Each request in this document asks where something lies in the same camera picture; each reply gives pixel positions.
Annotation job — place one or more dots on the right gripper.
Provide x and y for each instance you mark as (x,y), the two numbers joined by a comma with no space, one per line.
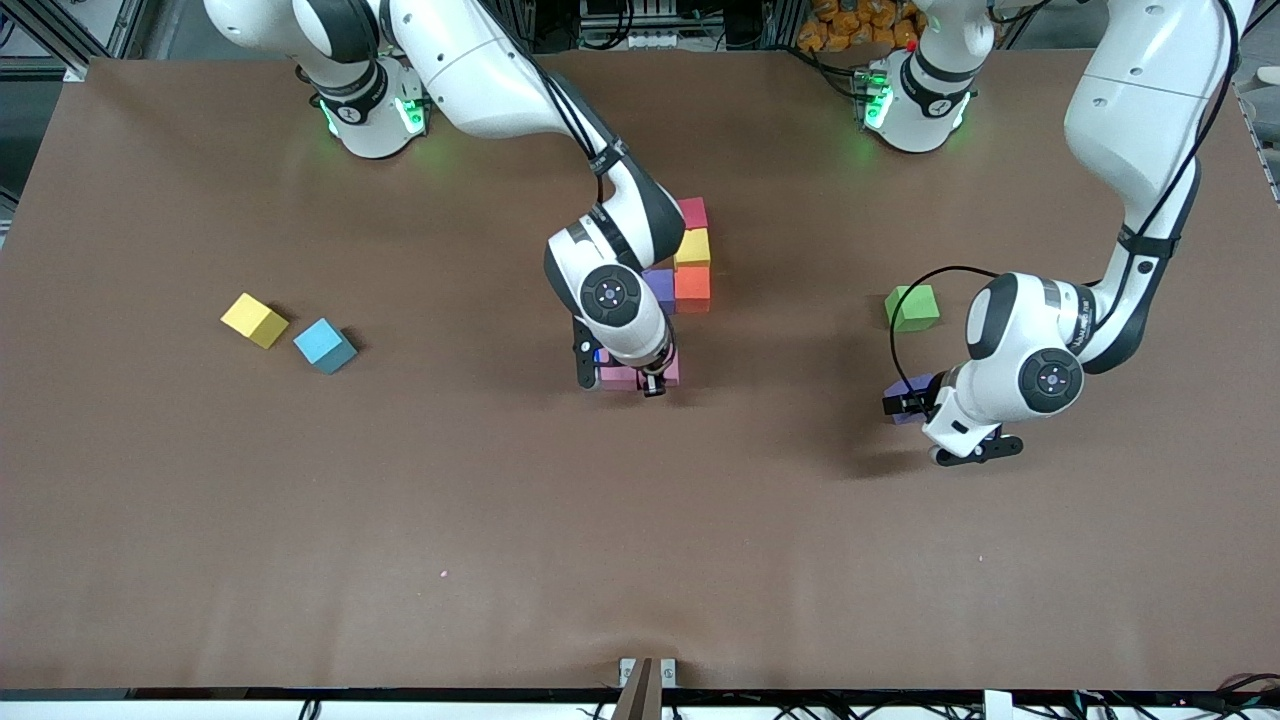
(654,382)

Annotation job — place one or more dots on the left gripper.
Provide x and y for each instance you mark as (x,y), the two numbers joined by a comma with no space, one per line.
(912,401)

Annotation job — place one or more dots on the purple foam cube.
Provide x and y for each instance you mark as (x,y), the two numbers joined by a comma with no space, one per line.
(662,290)
(912,383)

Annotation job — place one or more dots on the pink foam cube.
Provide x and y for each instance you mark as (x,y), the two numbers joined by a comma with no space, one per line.
(618,378)
(671,372)

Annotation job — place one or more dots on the orange foam cube notched corner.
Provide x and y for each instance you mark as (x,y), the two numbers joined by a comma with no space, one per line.
(692,290)

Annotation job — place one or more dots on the yellow foam cube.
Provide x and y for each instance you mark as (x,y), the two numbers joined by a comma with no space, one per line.
(252,318)
(692,247)

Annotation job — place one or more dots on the crimson foam cube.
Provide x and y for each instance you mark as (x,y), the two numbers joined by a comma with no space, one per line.
(693,213)

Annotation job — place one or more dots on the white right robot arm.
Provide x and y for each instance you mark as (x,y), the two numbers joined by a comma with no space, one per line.
(470,70)

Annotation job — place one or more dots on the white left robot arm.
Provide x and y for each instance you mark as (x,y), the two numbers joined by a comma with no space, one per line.
(1150,100)

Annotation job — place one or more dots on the green foam cube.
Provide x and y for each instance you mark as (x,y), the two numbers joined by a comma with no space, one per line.
(912,305)

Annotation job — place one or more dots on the blue foam cube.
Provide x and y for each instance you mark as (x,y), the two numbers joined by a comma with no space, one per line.
(322,343)

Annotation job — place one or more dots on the white rack device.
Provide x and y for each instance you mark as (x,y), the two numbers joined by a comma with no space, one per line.
(630,25)

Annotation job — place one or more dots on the pile of orange objects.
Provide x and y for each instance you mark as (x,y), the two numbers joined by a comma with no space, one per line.
(850,20)

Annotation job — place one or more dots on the brown table cover sheet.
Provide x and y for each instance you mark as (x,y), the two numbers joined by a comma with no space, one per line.
(300,560)

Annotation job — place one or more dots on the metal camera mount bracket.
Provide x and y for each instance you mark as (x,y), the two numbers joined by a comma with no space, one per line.
(646,685)

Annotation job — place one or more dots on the metal table side rail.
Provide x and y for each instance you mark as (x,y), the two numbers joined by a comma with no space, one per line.
(1262,140)

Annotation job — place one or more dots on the aluminium frame profile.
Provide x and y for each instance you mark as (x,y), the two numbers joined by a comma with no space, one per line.
(1235,35)
(60,45)

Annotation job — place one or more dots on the white table frame rail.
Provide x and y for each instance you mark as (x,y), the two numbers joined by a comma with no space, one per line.
(200,708)

